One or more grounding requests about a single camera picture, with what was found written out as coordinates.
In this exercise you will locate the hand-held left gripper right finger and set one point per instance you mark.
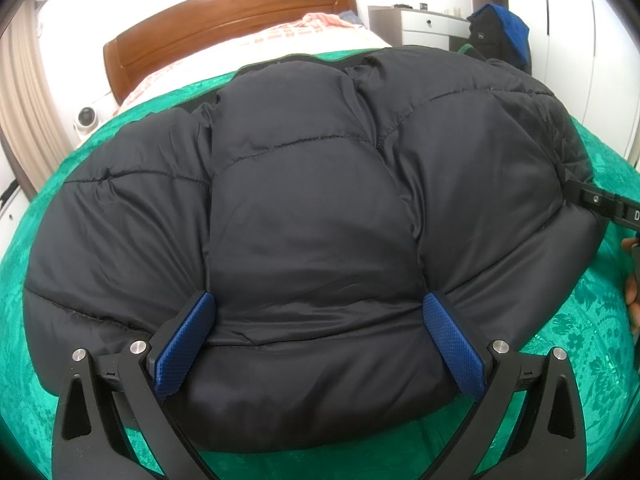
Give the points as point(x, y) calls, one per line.
point(455, 345)

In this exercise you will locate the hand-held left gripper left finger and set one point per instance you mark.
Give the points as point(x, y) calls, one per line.
point(180, 345)

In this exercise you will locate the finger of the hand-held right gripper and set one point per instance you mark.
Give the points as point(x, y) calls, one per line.
point(595, 200)

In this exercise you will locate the black puffer jacket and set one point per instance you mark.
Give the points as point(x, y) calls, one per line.
point(310, 210)

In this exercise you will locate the person's right hand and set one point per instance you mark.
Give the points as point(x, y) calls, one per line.
point(632, 300)

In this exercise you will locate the green patterned blanket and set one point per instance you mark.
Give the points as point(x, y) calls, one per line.
point(575, 360)

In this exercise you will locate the white wardrobe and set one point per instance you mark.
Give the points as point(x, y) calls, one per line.
point(575, 35)

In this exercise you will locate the blue garment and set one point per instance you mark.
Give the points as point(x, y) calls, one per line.
point(510, 25)

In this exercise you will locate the black coat on chair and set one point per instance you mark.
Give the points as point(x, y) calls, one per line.
point(482, 35)

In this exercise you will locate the white drawer cabinet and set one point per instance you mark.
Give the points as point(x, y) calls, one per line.
point(7, 215)

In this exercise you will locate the white dresser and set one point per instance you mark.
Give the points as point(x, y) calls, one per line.
point(425, 22)

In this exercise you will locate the beige curtain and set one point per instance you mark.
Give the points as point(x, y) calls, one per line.
point(30, 100)

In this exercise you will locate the wooden headboard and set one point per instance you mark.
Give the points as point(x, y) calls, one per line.
point(225, 15)

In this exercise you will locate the white round camera device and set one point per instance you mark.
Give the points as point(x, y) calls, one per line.
point(87, 117)

